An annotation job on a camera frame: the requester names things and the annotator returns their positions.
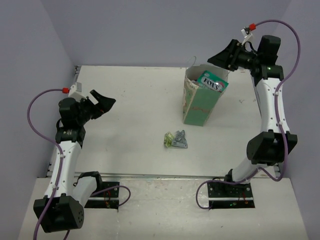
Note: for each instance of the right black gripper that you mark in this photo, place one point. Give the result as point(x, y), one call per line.
point(227, 57)

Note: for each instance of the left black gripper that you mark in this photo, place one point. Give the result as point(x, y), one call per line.
point(93, 108)

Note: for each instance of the teal snack packet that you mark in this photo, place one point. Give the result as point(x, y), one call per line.
point(212, 82)

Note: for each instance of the small green wrapper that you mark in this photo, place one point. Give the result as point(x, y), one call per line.
point(168, 138)

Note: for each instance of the silver foil wrapper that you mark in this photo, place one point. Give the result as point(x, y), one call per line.
point(179, 140)

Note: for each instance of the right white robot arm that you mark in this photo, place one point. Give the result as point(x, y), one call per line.
point(275, 140)

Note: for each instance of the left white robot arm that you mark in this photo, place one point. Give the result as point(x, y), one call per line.
point(62, 206)

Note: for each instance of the green paper bag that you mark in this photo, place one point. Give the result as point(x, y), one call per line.
point(198, 102)

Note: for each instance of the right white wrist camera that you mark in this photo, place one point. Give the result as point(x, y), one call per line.
point(247, 34)

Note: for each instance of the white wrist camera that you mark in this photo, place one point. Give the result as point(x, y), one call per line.
point(247, 34)
point(75, 92)

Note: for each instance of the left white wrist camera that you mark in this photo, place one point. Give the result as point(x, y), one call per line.
point(75, 92)

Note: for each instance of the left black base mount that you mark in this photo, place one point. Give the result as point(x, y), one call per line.
point(105, 200)

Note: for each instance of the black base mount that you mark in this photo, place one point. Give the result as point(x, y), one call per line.
point(226, 196)
point(105, 200)

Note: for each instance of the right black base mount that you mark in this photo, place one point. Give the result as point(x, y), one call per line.
point(226, 196)

